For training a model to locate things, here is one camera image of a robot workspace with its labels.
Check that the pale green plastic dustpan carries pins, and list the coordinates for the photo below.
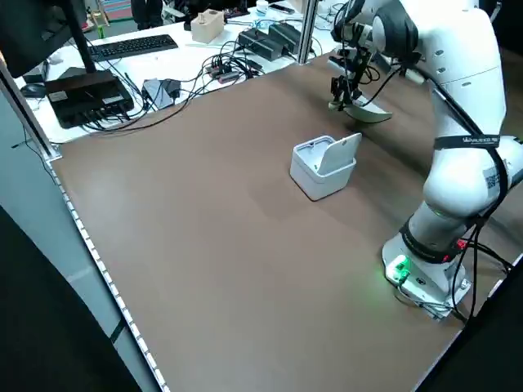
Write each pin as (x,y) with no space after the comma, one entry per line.
(369,114)

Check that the black power adapter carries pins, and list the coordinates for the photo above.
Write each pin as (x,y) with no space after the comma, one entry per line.
(171,87)

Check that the silver aluminium frame post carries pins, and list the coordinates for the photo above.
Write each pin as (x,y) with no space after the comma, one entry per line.
(307,32)

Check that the white trash can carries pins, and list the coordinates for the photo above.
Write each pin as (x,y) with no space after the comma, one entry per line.
(314,179)

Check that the white cup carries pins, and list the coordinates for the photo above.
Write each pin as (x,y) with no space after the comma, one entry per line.
(262,8)

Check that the black power supply box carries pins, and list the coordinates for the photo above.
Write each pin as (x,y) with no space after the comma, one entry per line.
(286,34)
(257,41)

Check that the small green bottle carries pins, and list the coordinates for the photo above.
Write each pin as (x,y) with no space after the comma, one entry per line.
(101,32)

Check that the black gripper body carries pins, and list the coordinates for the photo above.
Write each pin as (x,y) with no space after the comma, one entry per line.
(356,61)

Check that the black dock box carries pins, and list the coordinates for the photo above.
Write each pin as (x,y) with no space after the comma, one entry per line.
(81,94)

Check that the black monitor with stand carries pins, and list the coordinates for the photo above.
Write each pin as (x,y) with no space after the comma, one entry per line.
(28,36)

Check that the grey power adapter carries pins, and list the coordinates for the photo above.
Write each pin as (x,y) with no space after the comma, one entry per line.
(153,92)

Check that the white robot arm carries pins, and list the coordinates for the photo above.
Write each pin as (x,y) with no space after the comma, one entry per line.
(461,49)

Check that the black phone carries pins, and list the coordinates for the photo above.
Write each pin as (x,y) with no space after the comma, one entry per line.
(282,7)

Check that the usb hub with plugs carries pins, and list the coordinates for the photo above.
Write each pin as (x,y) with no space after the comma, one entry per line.
(224,75)

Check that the black computer mouse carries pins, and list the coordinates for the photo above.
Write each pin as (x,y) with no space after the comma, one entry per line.
(32,90)

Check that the black keyboard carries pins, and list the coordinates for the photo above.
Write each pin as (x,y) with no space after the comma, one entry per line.
(130,45)

